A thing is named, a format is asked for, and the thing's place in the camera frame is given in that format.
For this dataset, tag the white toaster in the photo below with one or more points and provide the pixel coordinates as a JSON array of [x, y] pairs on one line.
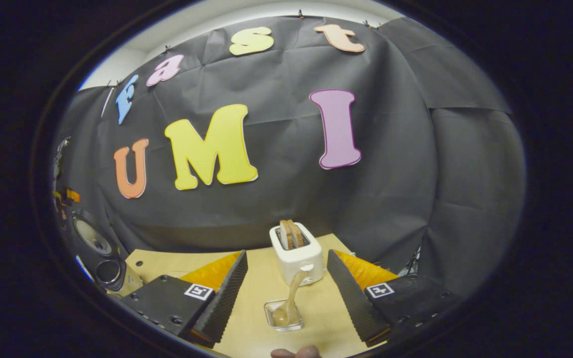
[[299, 261]]

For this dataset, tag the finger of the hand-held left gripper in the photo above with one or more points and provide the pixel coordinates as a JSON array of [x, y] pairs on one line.
[[73, 196]]

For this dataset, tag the black rice cooker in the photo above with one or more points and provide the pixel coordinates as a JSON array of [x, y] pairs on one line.
[[92, 236]]

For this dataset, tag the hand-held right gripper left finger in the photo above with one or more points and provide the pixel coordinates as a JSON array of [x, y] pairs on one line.
[[224, 303]]

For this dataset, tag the clear chopstick holder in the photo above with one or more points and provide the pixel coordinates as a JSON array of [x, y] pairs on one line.
[[269, 311]]

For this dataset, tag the black backdrop cloth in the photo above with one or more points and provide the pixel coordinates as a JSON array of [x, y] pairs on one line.
[[291, 199]]

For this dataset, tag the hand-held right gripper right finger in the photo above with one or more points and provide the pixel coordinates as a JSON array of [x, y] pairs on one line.
[[351, 303]]

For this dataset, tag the wooden spoon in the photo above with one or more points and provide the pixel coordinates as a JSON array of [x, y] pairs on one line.
[[286, 313]]

